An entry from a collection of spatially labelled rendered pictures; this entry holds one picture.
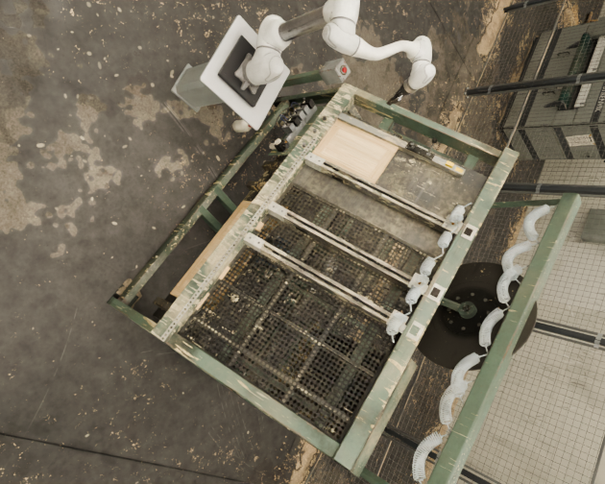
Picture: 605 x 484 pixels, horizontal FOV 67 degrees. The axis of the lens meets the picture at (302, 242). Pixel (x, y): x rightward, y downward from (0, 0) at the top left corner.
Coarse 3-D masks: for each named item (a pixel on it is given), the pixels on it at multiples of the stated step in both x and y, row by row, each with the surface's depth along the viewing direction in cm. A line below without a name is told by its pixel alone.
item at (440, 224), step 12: (312, 156) 310; (324, 168) 306; (336, 168) 305; (348, 180) 301; (360, 180) 300; (372, 192) 296; (384, 192) 295; (384, 204) 299; (396, 204) 291; (408, 204) 291; (420, 216) 287; (432, 216) 287; (456, 216) 268; (432, 228) 290; (444, 228) 279
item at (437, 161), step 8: (344, 120) 326; (352, 120) 325; (360, 128) 322; (368, 128) 321; (376, 136) 320; (384, 136) 318; (392, 136) 317; (392, 144) 317; (400, 144) 314; (408, 152) 314; (424, 160) 312; (432, 160) 307; (440, 160) 307; (440, 168) 309; (448, 168) 304
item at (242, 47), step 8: (240, 40) 283; (232, 48) 282; (240, 48) 284; (248, 48) 288; (232, 56) 281; (240, 56) 284; (224, 64) 278; (232, 64) 281; (240, 64) 285; (224, 72) 278; (232, 72) 282; (224, 80) 281; (232, 80) 282; (232, 88) 286; (240, 88) 287; (248, 88) 290; (264, 88) 299; (248, 96) 291; (256, 96) 295
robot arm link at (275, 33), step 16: (336, 0) 229; (352, 0) 228; (272, 16) 273; (304, 16) 250; (320, 16) 241; (336, 16) 228; (352, 16) 228; (272, 32) 267; (288, 32) 261; (304, 32) 255; (256, 48) 276; (272, 48) 273
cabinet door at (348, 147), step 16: (336, 128) 325; (352, 128) 325; (320, 144) 320; (336, 144) 320; (352, 144) 319; (368, 144) 318; (384, 144) 317; (336, 160) 314; (352, 160) 313; (368, 160) 313; (384, 160) 312; (368, 176) 307
